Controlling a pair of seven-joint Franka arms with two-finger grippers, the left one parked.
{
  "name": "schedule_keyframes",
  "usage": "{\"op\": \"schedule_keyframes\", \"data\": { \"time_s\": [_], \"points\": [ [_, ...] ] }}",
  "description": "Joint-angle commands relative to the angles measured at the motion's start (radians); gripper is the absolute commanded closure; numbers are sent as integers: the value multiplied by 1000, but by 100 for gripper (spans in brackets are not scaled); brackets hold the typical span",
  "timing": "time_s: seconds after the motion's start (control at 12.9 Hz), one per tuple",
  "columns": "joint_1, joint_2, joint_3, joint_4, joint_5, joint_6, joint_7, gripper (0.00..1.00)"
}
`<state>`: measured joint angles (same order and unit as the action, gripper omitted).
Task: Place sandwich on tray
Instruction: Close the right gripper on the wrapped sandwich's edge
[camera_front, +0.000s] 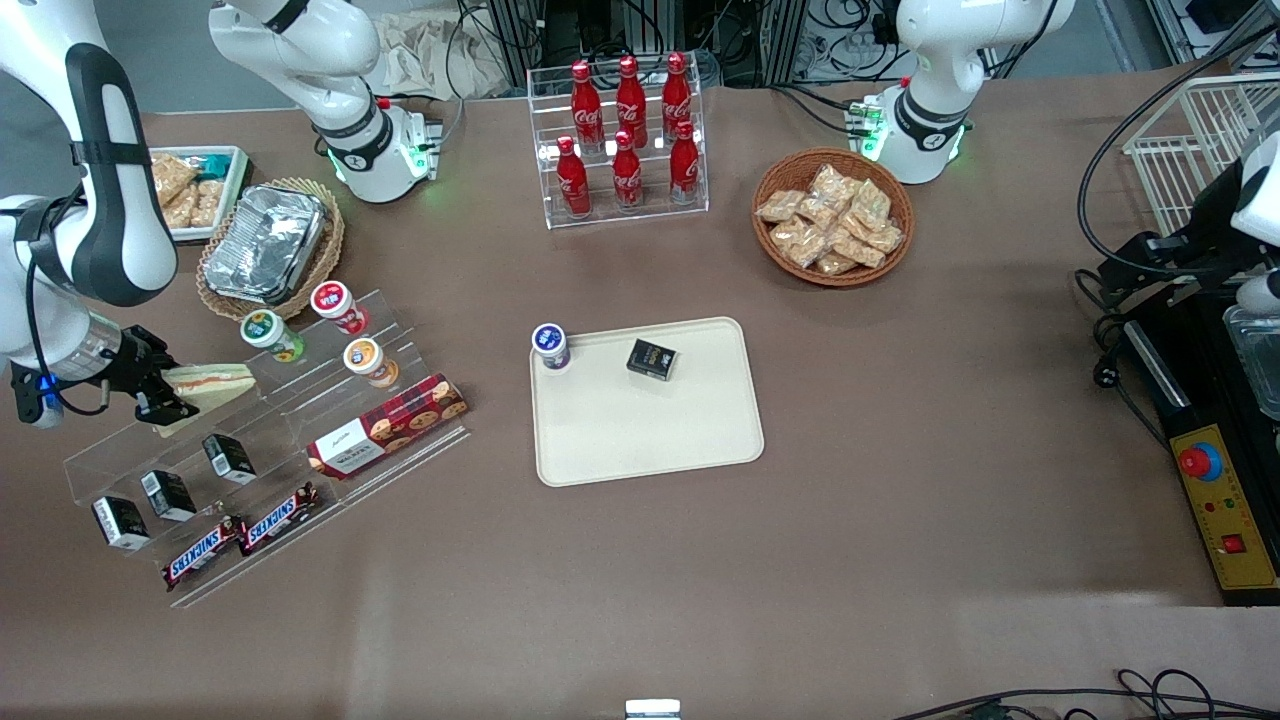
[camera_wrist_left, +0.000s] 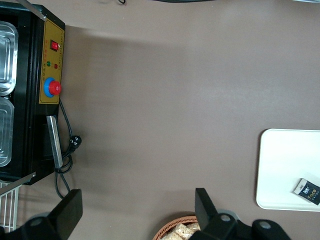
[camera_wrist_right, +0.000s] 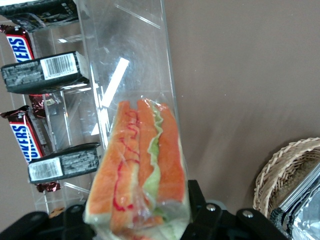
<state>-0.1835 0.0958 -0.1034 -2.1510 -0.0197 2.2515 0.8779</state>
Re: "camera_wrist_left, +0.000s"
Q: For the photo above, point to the black sealing machine yellow panel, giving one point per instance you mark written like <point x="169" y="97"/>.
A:
<point x="51" y="50"/>

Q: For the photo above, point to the clear wrapped cracker packet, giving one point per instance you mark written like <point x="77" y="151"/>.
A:
<point x="182" y="230"/>
<point x="193" y="226"/>
<point x="170" y="236"/>

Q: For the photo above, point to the clear rectangular food container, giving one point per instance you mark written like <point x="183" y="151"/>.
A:
<point x="7" y="57"/>
<point x="5" y="130"/>

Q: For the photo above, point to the beige plastic serving tray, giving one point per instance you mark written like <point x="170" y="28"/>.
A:
<point x="280" y="162"/>

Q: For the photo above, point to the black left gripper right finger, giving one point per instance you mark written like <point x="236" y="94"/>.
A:
<point x="207" y="215"/>

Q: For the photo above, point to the round brown wicker basket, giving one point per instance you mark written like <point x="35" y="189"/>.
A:
<point x="165" y="226"/>

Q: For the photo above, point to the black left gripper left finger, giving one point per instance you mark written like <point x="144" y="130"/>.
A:
<point x="67" y="215"/>

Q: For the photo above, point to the small black labelled box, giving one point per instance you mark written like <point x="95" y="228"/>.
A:
<point x="308" y="192"/>

